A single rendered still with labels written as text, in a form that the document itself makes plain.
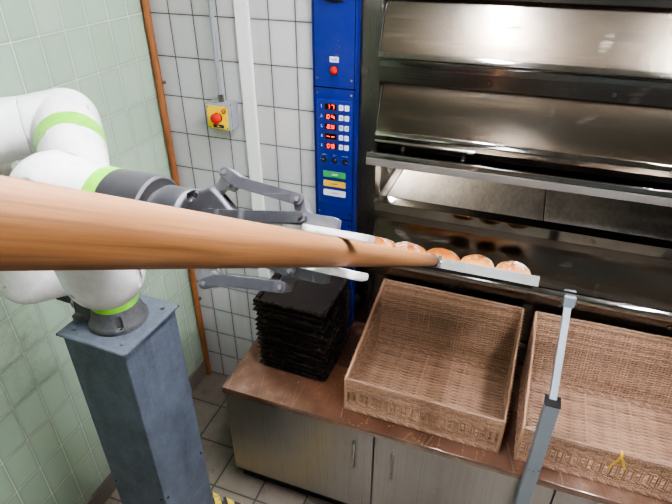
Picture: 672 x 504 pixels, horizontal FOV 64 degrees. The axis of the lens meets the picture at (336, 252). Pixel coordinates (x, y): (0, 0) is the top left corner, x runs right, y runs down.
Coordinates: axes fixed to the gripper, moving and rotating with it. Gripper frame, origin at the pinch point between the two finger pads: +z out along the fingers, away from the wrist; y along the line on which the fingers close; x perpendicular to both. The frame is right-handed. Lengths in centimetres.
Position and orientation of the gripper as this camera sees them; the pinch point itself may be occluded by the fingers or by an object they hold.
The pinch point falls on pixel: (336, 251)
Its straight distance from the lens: 53.5
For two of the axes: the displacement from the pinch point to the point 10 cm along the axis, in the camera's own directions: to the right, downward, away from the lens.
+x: -2.8, -0.3, -9.6
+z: 9.4, 1.9, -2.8
